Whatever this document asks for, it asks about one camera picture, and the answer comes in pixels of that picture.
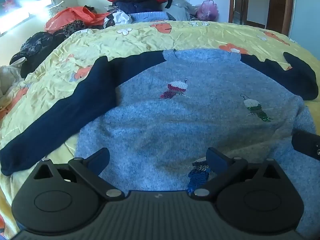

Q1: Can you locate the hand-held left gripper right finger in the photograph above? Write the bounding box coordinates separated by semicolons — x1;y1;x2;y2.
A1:
187;147;284;201

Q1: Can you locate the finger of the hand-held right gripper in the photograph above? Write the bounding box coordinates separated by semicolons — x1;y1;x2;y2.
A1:
292;130;320;161

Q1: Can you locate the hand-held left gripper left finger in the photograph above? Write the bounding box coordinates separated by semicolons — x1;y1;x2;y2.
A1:
32;147;125;201

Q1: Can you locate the blue sweater with navy sleeves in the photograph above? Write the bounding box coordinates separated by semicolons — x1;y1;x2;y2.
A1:
0;49;320;235

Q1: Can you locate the cream cloth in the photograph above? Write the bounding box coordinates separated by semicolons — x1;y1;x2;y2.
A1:
0;65;26;100

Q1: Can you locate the dark patterned cloth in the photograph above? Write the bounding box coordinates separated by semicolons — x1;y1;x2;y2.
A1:
10;31;68;78

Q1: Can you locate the yellow carrot print bedsheet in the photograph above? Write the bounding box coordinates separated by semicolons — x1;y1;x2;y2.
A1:
0;20;320;240

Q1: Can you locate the leopard print cloth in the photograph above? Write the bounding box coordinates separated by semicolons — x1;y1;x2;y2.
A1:
62;20;86;37

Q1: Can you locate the white crumpled cloth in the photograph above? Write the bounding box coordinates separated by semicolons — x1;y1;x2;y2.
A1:
109;11;133;26

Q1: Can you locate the orange plastic bag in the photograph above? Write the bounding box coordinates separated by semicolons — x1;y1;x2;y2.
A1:
44;6;112;33

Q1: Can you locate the purple plastic bag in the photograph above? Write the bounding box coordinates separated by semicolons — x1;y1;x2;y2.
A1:
196;0;219;22

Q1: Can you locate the light blue knit cloth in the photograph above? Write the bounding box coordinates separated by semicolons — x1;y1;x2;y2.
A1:
127;11;176;26

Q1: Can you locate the grey cloth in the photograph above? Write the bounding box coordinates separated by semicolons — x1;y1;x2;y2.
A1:
165;0;198;22

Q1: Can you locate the navy garment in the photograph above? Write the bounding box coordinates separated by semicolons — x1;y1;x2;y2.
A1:
113;1;163;14

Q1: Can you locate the wooden door frame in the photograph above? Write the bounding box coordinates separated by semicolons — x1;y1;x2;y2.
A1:
228;0;296;37

